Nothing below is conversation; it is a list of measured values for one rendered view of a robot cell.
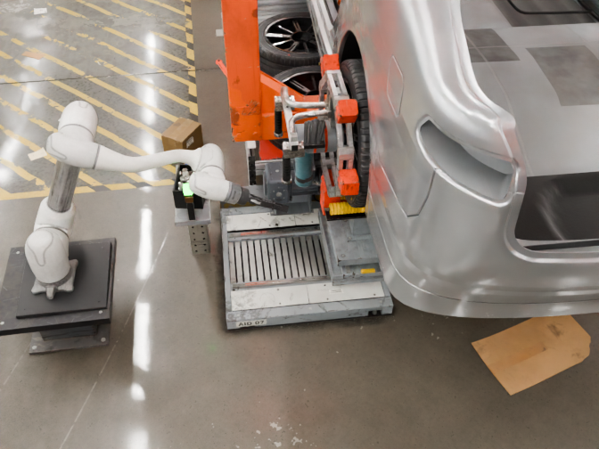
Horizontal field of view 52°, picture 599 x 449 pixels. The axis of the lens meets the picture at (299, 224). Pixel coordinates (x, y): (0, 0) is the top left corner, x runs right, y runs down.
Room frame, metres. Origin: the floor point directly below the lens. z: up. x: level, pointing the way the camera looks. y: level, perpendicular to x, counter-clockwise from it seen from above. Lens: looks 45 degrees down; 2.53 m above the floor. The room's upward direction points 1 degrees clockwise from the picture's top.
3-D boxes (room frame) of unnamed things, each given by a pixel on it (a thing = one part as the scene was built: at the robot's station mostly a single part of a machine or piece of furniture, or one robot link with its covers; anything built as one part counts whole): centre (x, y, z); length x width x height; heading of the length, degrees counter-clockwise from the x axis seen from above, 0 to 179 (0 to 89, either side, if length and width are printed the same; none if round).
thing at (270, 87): (2.72, -0.04, 0.69); 0.52 x 0.17 x 0.35; 98
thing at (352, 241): (2.25, -0.32, 0.32); 0.40 x 0.30 x 0.28; 8
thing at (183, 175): (2.25, 0.54, 0.51); 0.20 x 0.14 x 0.13; 0
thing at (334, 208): (2.12, -0.26, 0.51); 0.29 x 0.06 x 0.06; 98
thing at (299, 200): (2.52, -0.01, 0.26); 0.42 x 0.18 x 0.35; 98
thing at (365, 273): (2.25, -0.32, 0.13); 0.50 x 0.36 x 0.10; 8
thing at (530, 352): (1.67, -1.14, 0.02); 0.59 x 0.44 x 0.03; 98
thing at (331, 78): (2.22, -0.15, 0.85); 0.54 x 0.07 x 0.54; 8
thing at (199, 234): (2.31, 0.55, 0.21); 0.10 x 0.10 x 0.42; 8
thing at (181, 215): (2.28, 0.54, 0.44); 0.43 x 0.17 x 0.03; 8
